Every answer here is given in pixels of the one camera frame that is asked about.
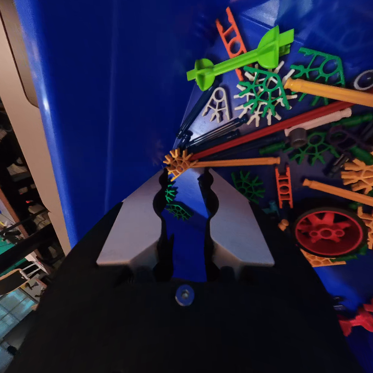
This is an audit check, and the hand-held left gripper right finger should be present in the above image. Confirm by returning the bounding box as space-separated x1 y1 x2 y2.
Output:
198 168 275 282

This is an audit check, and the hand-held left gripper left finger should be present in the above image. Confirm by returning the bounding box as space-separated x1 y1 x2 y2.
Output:
96 168 175 282

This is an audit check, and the orange half circle connector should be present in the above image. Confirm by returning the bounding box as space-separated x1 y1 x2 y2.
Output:
163 147 199 182

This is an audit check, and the blue storage bin with tag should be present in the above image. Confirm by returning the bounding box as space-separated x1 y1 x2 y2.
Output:
13 0 373 373

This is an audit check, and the orange ladder toy piece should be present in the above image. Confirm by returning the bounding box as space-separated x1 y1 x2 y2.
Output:
216 7 248 82
275 166 294 209

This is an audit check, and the orange toy rod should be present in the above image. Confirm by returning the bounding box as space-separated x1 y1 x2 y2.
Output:
302 178 373 207
191 157 281 169

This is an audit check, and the orange lattice toy piece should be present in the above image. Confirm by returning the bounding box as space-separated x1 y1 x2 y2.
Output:
300 248 347 268

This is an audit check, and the red wheel black tyre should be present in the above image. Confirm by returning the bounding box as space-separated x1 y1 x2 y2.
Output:
293 199 368 258

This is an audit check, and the dark green toy rod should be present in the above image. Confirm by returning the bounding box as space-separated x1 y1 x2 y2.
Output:
331 112 373 127
259 141 287 155

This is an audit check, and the bundle of dark blue rods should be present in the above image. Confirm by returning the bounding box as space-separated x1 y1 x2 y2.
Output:
176 85 287 162

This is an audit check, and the long red toy rod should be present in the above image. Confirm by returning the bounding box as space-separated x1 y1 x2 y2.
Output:
189 100 355 161

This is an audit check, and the grey toy spacer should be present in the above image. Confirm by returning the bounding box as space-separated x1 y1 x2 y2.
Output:
290 128 307 148

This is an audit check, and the white snowflake connector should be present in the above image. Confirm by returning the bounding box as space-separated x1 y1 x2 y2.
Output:
234 61 298 128

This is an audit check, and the white wedge connector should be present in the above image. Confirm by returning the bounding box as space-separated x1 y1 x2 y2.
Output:
202 87 233 123

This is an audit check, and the orange snowflake connector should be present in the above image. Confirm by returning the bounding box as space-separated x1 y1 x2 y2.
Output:
340 158 373 195
357 205 373 249

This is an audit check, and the white toy rod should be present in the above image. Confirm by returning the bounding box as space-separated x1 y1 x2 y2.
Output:
284 108 353 137

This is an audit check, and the red toy connector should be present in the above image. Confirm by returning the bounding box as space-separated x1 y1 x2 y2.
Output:
337 299 373 337

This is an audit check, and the yellow toy rod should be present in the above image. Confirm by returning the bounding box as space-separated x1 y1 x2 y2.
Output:
283 77 373 109

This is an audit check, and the lime green toy axle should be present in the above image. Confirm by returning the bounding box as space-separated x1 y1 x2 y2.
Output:
186 26 295 91

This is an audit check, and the grey toy wheel ring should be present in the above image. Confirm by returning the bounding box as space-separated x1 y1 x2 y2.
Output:
353 69 373 91

